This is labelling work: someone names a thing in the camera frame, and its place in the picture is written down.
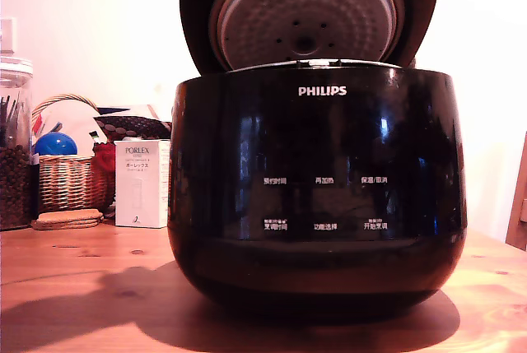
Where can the black Philips rice cooker body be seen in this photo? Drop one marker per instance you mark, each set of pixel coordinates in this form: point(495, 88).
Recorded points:
point(317, 143)

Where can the black rice cooker lid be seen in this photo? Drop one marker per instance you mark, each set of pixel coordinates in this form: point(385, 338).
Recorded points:
point(197, 11)

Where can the metal inner cooking pot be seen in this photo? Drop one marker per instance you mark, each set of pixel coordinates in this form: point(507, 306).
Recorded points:
point(263, 66)

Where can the white Porlex box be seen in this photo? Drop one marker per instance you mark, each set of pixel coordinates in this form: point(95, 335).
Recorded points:
point(140, 184)

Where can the dark dotted pouch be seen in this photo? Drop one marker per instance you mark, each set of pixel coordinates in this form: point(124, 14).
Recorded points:
point(131, 126)

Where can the dark red bag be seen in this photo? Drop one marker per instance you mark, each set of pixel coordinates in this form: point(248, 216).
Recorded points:
point(104, 172)

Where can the stack of cork coasters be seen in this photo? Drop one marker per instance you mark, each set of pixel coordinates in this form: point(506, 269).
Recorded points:
point(66, 219)

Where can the blue ball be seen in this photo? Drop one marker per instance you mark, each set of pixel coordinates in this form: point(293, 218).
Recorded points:
point(55, 145)

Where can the glass jar of coffee beans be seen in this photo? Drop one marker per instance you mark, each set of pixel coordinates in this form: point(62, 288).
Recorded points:
point(14, 180)

